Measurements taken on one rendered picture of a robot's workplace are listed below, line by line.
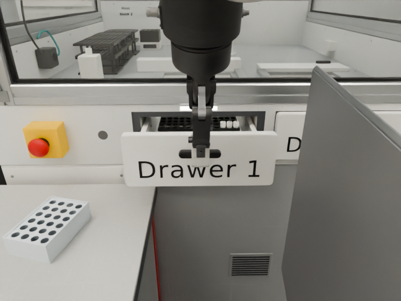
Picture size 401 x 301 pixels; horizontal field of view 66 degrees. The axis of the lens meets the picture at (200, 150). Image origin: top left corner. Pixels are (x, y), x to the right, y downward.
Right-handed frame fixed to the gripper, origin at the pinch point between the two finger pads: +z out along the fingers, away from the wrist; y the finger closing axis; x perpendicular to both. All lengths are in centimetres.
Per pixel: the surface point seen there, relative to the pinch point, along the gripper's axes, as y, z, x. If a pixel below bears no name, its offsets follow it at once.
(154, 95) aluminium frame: -18.4, 2.3, -9.4
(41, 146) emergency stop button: -8.5, 7.4, -32.0
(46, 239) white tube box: 10.5, 10.2, -25.8
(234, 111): -16.9, 5.4, 7.6
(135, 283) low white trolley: 17.6, 11.0, -10.2
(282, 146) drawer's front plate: -12.7, 12.0, 18.7
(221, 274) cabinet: 0, 52, 6
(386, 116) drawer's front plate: -15.1, 5.5, 40.5
